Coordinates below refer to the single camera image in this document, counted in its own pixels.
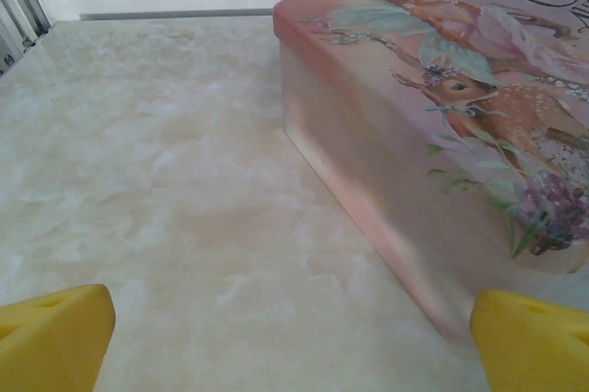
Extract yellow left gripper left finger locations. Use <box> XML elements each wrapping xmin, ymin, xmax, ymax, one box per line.
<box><xmin>0</xmin><ymin>283</ymin><xmax>116</xmax><ymax>392</ymax></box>

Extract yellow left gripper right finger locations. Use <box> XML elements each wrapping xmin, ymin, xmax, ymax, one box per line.
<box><xmin>469</xmin><ymin>289</ymin><xmax>589</xmax><ymax>392</ymax></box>

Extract pink illustrated tin box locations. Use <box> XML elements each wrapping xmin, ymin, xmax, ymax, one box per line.
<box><xmin>273</xmin><ymin>0</ymin><xmax>589</xmax><ymax>347</ymax></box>

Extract aluminium frame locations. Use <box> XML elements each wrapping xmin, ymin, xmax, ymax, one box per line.
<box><xmin>0</xmin><ymin>0</ymin><xmax>277</xmax><ymax>78</ymax></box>

